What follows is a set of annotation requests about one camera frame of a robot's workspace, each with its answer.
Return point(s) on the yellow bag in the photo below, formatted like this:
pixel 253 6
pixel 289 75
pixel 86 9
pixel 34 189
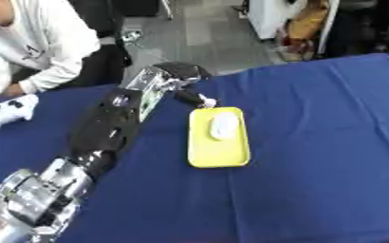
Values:
pixel 306 25

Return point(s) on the white cabinet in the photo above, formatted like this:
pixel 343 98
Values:
pixel 267 15

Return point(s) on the person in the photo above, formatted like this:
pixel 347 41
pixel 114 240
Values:
pixel 32 47

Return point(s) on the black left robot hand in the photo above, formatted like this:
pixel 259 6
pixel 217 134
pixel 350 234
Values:
pixel 184 76

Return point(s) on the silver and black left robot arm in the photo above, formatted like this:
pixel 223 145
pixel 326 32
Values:
pixel 101 126

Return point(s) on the yellow rectangular tray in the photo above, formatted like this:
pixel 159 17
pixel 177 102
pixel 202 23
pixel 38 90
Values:
pixel 219 148

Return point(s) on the white computer mouse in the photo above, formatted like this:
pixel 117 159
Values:
pixel 224 126

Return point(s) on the person's hand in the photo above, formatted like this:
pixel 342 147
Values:
pixel 12 90

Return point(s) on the white game controller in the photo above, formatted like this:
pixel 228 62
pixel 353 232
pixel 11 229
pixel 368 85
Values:
pixel 7 112

